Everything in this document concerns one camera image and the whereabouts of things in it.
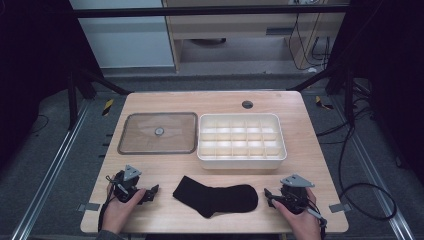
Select person's right hand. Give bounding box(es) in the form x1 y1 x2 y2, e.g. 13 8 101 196
271 188 323 240

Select light wooden desk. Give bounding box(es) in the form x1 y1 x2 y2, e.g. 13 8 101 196
162 0 348 73

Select black curtain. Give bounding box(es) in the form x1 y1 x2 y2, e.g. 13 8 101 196
0 0 104 168
328 0 424 184

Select person's left hand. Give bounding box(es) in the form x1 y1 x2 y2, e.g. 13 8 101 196
101 188 148 234

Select metal floor rail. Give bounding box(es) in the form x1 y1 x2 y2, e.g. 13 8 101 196
11 101 91 240
331 96 416 240

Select black hanging desk cables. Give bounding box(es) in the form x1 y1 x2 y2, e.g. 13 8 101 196
288 13 332 72

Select yellow black striped tape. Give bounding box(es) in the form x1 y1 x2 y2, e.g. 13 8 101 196
101 98 115 117
314 95 334 111

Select black looped floor cable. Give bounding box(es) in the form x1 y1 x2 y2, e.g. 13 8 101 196
315 106 398 222

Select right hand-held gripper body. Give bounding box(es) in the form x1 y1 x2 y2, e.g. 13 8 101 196
279 173 316 215

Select white cabinet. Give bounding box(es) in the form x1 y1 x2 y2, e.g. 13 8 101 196
69 0 176 69

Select hand-held gripper cable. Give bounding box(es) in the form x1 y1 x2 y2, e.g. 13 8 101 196
98 174 117 233
305 199 328 240

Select black horizontal bar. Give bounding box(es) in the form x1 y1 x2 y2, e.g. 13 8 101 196
71 4 351 18

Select black metal stand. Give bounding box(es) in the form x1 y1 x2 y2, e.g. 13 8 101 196
66 66 133 131
288 63 356 128

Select grey tape piece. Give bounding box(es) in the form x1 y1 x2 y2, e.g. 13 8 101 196
328 202 353 214
77 202 101 213

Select right hand-held gripper cable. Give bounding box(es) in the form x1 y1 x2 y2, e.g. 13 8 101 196
305 199 328 240

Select black sock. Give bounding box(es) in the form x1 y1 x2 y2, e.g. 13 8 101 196
172 175 259 219

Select left hand-held gripper cable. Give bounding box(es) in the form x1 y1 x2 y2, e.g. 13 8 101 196
98 174 117 233

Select transparent lid with round knob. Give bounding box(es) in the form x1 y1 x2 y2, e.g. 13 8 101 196
117 112 199 155

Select thin black floor cable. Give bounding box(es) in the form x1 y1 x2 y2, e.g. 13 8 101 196
30 114 50 135

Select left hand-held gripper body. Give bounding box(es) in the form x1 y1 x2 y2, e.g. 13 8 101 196
111 164 143 204

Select white divided storage box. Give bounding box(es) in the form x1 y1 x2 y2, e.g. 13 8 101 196
196 113 288 170

